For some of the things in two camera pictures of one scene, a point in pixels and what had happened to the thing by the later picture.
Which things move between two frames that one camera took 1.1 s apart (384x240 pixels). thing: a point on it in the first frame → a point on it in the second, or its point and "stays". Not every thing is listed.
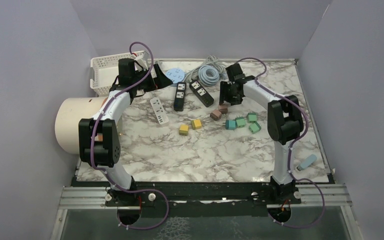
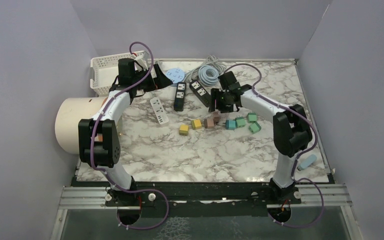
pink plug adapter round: x=216 y=114 → x=208 y=123
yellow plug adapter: x=196 y=124 stays
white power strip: x=159 y=110 stays
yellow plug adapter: x=184 y=129 stays
